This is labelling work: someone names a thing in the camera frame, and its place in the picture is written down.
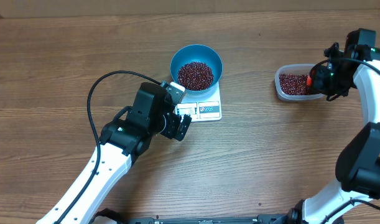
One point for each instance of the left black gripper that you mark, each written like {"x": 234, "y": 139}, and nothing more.
{"x": 170, "y": 130}

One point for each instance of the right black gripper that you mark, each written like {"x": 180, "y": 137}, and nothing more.
{"x": 317, "y": 86}

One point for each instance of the orange measuring scoop blue handle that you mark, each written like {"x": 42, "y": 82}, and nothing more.
{"x": 309, "y": 81}

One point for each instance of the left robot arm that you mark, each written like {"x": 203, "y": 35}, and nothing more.
{"x": 120, "y": 143}

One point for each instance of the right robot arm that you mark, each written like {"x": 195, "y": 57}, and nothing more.
{"x": 357, "y": 171}

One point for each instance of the white digital kitchen scale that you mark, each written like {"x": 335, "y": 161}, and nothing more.
{"x": 201, "y": 106}

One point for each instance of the red beans in bowl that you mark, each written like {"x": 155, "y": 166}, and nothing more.
{"x": 195, "y": 76}

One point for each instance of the blue metal bowl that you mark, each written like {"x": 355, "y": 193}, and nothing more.
{"x": 197, "y": 53}

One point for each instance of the clear plastic container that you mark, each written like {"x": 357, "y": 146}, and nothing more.
{"x": 296, "y": 69}

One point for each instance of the red beans in container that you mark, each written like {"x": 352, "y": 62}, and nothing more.
{"x": 292, "y": 84}

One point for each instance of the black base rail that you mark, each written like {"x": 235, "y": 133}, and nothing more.
{"x": 108, "y": 216}

